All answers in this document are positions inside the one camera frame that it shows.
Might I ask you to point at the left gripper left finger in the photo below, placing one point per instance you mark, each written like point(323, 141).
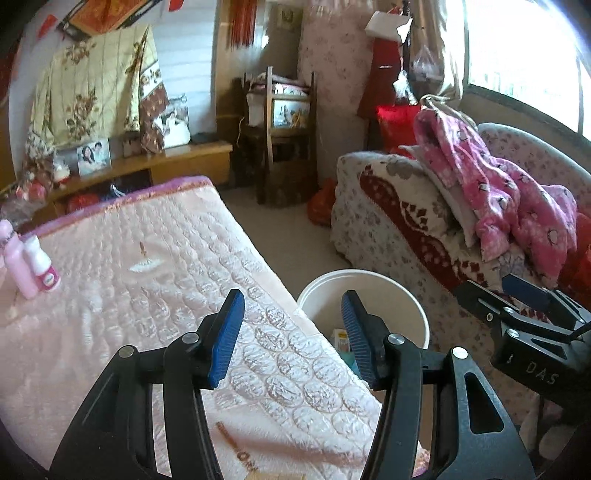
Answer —
point(111, 434)

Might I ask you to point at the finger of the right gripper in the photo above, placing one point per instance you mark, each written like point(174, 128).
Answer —
point(554, 304)
point(499, 315)

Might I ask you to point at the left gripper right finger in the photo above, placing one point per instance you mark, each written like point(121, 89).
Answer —
point(473, 434)

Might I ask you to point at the orange white snack wrapper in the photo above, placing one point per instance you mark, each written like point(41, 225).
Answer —
point(340, 341)

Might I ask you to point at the white trash bucket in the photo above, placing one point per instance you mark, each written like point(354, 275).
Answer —
point(382, 296)

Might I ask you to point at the pink pajamas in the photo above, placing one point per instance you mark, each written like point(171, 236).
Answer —
point(510, 205)

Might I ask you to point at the white pill bottle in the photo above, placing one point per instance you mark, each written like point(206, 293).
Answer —
point(41, 264)

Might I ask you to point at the pink thermos bottle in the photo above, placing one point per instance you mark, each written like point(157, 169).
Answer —
point(13, 254)

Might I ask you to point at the red bag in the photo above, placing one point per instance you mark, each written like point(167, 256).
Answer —
point(397, 126)

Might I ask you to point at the wooden chair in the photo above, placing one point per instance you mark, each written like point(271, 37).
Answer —
point(281, 132)

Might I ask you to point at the wooden tv cabinet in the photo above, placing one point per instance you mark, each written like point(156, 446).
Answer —
point(210, 159)

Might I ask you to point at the framed couple photo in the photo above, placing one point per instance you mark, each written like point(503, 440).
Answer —
point(93, 157)

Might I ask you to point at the floral yellow blanket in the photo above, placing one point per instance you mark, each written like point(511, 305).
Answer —
point(108, 86)

